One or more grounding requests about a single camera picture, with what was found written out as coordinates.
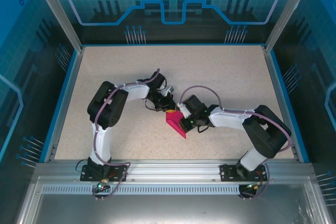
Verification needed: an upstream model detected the magenta paper sheet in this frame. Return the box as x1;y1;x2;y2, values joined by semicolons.
165;110;188;140

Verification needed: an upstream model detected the sheet metal panel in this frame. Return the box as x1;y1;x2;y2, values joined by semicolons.
15;176;331;224

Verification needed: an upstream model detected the blue side border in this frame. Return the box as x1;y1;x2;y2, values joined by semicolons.
269;50;311;163
38;48;79;163

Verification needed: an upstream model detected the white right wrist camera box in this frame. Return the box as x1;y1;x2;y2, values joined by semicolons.
177;102;191;120

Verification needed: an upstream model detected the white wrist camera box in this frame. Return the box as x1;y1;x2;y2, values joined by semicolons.
177;102;191;120
161;86;176;98

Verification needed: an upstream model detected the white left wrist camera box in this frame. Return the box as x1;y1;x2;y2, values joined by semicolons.
161;86;176;98

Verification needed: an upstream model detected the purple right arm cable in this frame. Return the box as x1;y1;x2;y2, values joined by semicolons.
180;84;292;200

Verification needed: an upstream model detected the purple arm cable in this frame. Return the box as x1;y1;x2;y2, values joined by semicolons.
91;68;169;201
180;84;292;200

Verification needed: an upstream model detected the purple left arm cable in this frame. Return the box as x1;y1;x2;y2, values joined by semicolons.
91;68;169;201

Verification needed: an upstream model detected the aluminium mounting rail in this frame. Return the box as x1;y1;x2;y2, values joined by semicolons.
34;158;314;183

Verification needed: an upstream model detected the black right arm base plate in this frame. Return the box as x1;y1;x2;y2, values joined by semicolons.
219;163;268;183

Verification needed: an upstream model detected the slotted grey cable duct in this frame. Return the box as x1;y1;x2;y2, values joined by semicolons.
41;185;266;196

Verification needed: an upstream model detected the aluminium side rail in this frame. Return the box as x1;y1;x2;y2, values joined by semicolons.
264;47;300;162
44;47;85;163

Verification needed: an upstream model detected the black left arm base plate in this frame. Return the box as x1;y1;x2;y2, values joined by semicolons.
80;164;129;183

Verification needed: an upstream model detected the aluminium frame post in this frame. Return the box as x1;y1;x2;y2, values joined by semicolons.
263;0;318;53
29;0;85;53

